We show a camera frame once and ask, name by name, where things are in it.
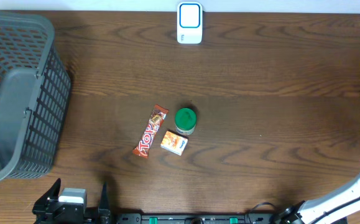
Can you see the white barcode scanner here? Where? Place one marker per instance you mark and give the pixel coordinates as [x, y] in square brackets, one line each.
[189, 23]

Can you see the grey plastic basket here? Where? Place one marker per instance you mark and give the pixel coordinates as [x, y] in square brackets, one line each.
[34, 95]

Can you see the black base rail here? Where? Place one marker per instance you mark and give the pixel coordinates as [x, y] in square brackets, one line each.
[252, 216]

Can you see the orange chocolate bar wrapper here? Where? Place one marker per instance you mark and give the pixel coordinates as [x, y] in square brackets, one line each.
[154, 123]

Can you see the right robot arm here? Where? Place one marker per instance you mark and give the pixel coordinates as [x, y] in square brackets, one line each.
[327, 209]

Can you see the green lid jar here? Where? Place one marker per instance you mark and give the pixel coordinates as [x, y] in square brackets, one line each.
[185, 121]

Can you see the orange snack box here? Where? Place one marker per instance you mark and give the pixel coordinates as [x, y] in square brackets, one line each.
[174, 143]

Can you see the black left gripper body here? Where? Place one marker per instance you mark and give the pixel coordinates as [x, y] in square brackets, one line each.
[38, 215]

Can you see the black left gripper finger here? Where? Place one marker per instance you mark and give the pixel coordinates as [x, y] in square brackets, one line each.
[104, 202]
[51, 193]

